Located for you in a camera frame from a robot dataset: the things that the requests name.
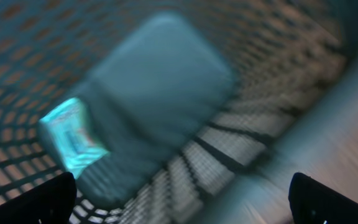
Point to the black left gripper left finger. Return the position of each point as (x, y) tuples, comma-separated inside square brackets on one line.
[(49, 203)]

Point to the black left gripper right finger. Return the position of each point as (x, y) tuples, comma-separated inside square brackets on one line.
[(311, 202)]

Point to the green toilet tissue pack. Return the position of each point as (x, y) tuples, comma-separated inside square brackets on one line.
[(76, 144)]

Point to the grey plastic mesh basket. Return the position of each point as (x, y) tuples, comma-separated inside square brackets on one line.
[(207, 108)]

